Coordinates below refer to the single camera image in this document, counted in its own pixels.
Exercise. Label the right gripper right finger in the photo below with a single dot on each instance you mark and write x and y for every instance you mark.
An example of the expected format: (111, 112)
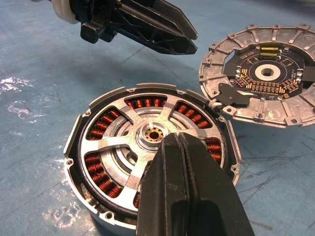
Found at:
(214, 196)

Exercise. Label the motor cover with circuit board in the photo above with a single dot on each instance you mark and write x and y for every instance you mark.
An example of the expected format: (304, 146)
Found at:
(214, 71)

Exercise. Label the motor stator housing copper coils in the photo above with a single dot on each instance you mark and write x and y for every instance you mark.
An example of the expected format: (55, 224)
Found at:
(97, 127)

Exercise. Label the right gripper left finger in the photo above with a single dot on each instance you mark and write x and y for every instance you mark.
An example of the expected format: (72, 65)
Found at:
(162, 186)

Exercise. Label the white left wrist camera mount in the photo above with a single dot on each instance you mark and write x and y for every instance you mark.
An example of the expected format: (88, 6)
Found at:
(61, 12)

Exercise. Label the blue plastic table cover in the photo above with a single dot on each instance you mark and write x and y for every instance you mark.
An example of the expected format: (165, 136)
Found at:
(37, 73)

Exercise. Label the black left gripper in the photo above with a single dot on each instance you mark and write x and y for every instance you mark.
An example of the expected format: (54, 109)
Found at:
(98, 27)

